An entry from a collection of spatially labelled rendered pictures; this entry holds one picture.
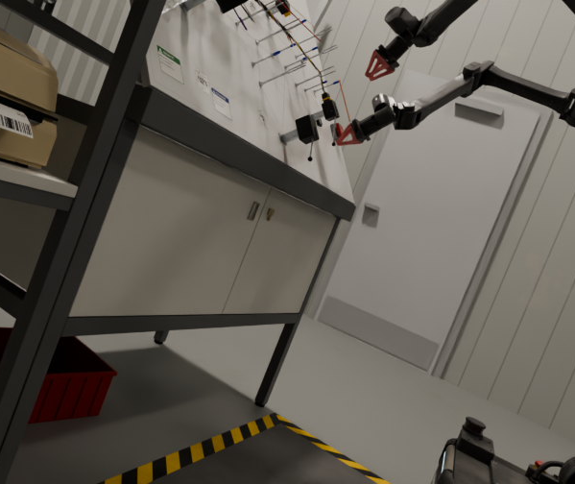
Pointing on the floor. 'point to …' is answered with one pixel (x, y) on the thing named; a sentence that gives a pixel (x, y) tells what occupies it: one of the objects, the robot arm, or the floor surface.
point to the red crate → (66, 390)
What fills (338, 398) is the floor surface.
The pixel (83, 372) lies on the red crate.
